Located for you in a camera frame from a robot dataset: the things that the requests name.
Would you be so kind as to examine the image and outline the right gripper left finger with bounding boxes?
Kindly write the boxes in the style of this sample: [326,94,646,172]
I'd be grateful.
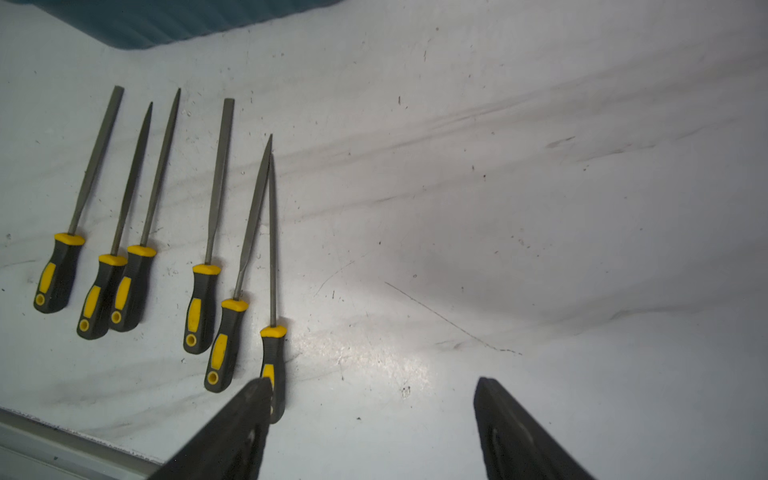
[150,378,272,479]

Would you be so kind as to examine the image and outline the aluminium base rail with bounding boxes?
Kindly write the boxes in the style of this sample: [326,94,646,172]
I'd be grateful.
[1,409,160,479]

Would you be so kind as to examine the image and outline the teal storage box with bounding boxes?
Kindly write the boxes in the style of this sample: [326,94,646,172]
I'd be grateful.
[23,0,337,50]

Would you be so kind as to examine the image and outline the file tool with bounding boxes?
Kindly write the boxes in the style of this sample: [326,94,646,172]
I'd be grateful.
[204,134,273,393]
[110,88,181,332]
[184,98,235,354]
[33,85,124,314]
[77,102,153,340]
[260,155,287,424]

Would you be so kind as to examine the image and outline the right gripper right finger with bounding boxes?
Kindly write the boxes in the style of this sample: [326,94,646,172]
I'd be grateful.
[473,377,592,479]

